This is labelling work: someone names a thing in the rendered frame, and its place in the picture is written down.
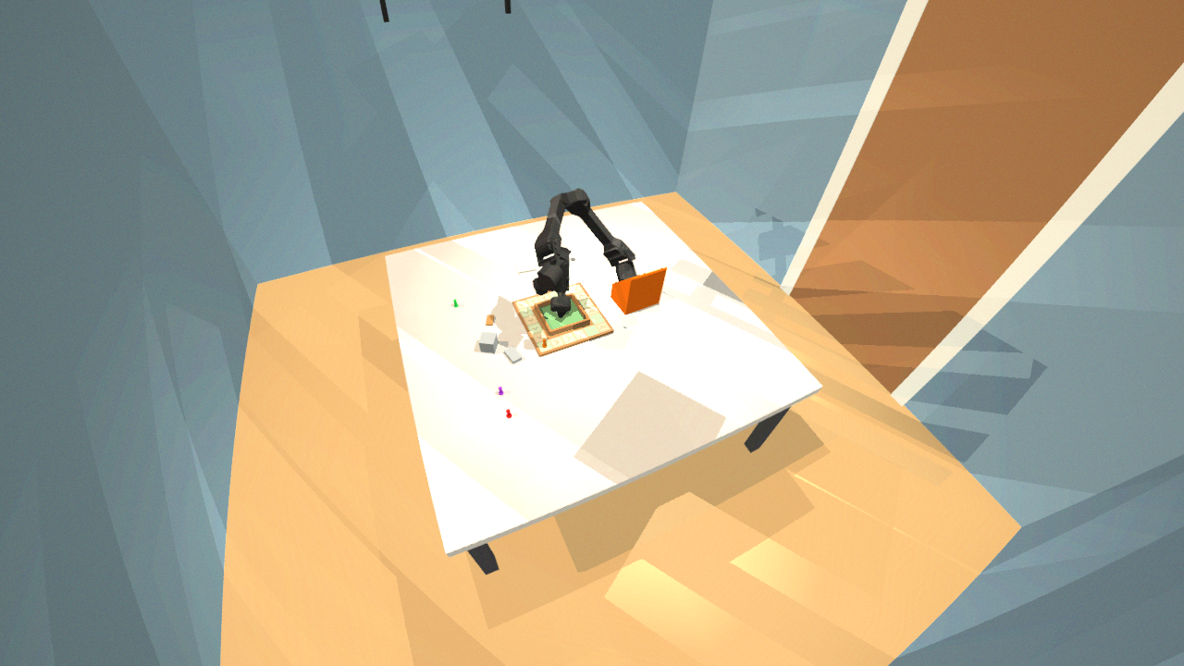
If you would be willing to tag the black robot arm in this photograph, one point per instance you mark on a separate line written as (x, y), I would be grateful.
(548, 242)

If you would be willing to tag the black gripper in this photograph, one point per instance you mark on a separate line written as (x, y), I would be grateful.
(561, 303)

